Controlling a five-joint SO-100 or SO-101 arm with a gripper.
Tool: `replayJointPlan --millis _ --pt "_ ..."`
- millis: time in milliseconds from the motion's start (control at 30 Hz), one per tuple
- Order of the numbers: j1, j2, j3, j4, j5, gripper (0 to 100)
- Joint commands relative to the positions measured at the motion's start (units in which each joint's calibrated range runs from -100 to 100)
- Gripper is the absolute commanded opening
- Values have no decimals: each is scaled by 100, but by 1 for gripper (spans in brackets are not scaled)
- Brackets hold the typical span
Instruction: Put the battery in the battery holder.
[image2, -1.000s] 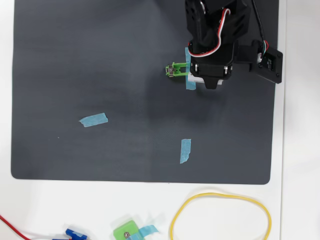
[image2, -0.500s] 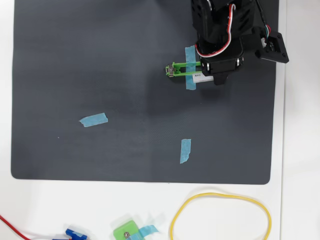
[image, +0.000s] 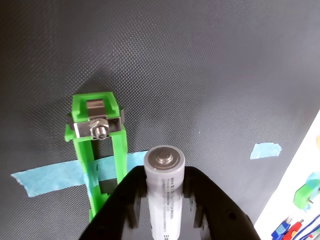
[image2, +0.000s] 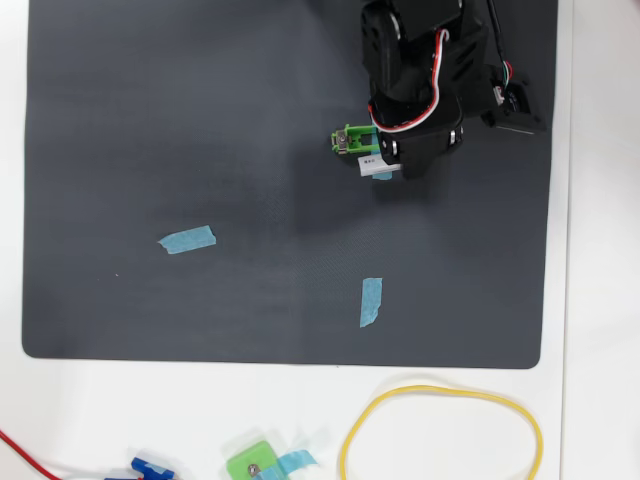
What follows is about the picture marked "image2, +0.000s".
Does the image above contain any white red black servo cable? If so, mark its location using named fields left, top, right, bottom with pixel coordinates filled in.
left=368, top=28, right=451, bottom=134

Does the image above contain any red wire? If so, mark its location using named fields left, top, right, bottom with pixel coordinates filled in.
left=0, top=428, right=64, bottom=480

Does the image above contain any blue tape on green block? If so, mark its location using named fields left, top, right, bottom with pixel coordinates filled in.
left=257, top=448, right=320, bottom=480

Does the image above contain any blue tape strip pointed end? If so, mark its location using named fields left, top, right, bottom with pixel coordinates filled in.
left=157, top=224, right=218, bottom=256

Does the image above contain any black camera cable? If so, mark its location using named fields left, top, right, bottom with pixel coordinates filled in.
left=485, top=0, right=514, bottom=104

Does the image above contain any white cylindrical battery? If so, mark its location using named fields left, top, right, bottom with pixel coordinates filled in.
left=357, top=155, right=404, bottom=178

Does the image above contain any green block with screw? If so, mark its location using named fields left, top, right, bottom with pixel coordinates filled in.
left=225, top=439, right=291, bottom=480

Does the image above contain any dark grey textured mat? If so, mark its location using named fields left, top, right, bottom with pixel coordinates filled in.
left=20, top=0, right=559, bottom=370

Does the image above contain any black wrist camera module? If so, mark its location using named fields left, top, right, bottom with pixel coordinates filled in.
left=464, top=69, right=547, bottom=135

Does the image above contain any blue connector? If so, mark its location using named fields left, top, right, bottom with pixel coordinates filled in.
left=103, top=457, right=176, bottom=480

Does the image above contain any green battery holder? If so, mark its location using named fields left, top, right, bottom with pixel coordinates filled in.
left=329, top=123, right=382, bottom=157

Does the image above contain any yellow rubber band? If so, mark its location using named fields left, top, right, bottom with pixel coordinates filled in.
left=338, top=383, right=545, bottom=480

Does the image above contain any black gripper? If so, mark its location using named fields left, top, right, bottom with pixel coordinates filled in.
left=368, top=89, right=465, bottom=181

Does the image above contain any blue tape strip slanted end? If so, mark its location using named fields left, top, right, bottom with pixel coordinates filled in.
left=358, top=277, right=384, bottom=330

